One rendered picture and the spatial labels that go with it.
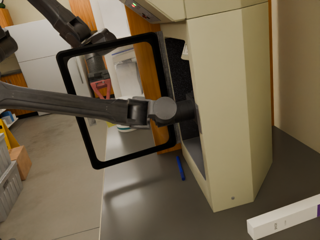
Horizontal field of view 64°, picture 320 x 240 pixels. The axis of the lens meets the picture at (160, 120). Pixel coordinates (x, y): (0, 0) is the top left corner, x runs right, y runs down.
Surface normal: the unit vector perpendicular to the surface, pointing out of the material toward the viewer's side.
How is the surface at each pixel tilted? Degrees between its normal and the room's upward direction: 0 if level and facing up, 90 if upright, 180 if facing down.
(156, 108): 59
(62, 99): 68
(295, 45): 90
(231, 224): 0
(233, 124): 90
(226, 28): 90
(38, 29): 90
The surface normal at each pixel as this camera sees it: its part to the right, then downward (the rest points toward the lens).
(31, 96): 0.40, -0.14
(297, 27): -0.97, 0.23
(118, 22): -0.24, 0.45
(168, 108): 0.03, -0.18
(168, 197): -0.18, -0.91
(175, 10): 0.17, 0.33
